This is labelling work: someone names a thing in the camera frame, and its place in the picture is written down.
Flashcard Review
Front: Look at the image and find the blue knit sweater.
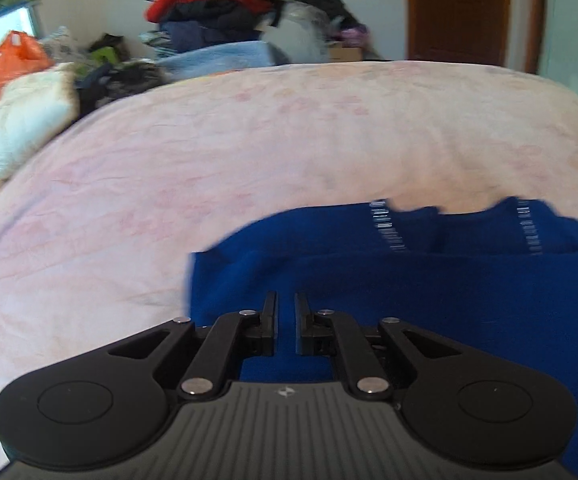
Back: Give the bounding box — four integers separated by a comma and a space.
189, 197, 578, 476

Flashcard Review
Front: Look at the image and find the dark clothes pile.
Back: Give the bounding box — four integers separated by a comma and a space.
140, 0, 370, 64

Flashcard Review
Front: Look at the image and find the pink floral bed sheet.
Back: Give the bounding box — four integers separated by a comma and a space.
0, 61, 578, 468

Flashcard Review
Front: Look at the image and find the white quilted pillow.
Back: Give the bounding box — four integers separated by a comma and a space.
0, 63, 80, 188

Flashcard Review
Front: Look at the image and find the black leopard print garment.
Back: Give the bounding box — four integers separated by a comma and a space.
75, 60, 165, 119

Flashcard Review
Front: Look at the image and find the orange plastic bag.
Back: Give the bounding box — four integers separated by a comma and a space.
0, 32, 54, 92

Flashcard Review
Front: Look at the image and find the light blue folded blanket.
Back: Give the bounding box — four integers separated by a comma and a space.
157, 40, 290, 81

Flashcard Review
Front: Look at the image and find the brown wooden door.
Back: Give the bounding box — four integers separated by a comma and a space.
405, 0, 549, 75

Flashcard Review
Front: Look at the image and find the clear plastic bag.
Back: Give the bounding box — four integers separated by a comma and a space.
261, 1, 330, 64

